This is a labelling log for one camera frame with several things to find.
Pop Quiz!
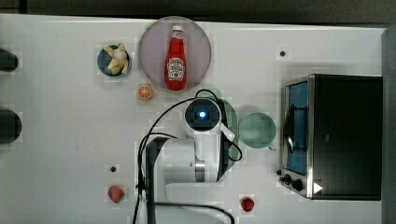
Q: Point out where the black silver toaster oven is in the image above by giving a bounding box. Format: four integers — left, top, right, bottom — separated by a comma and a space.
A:
276, 74, 383, 201

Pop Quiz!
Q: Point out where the black frying pan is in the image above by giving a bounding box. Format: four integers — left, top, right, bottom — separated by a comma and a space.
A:
0, 109, 22, 144

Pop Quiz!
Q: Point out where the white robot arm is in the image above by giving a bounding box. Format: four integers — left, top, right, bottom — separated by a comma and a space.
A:
138, 96, 242, 224

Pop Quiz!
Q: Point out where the mint green cup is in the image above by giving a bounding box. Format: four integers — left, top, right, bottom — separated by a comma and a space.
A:
239, 112, 276, 151

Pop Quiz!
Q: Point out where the dark brown mug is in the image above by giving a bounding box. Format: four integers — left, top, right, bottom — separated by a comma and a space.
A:
0, 49, 19, 72

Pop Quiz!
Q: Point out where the grey round plate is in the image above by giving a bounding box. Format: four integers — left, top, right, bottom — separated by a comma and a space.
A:
138, 16, 211, 89

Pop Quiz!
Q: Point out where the orange slice toy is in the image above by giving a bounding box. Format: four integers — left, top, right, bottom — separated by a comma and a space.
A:
137, 84, 153, 100

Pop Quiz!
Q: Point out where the peeled toy banana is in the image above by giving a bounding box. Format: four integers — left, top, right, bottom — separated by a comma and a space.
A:
104, 44, 129, 76

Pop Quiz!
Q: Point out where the pink strawberry toy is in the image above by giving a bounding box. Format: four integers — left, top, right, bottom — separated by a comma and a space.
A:
107, 186, 125, 203

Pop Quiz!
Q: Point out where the blue small bowl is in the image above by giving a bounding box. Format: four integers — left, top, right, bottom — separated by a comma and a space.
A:
97, 45, 131, 77

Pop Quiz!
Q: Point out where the small red strawberry toy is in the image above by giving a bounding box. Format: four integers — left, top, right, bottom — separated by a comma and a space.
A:
241, 197, 255, 212

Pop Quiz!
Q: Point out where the mint green plastic strainer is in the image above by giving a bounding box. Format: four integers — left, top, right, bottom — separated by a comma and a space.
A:
199, 89, 239, 159

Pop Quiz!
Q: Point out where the red ketchup bottle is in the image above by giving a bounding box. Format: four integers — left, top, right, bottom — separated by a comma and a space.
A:
164, 25, 187, 91

